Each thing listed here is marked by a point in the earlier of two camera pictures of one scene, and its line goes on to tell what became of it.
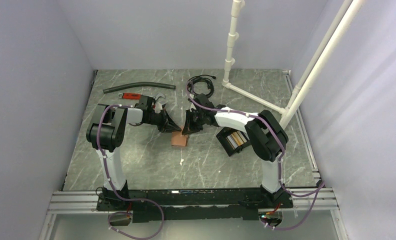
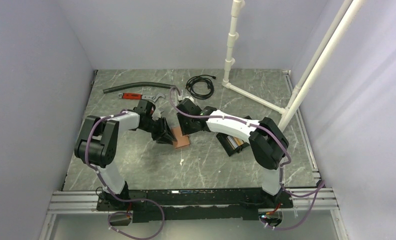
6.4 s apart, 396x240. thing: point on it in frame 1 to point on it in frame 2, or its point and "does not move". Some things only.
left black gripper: (167, 124) to (164, 134)
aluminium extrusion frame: (84, 203) does not move
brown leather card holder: (177, 139) does not move
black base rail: (150, 205) does not move
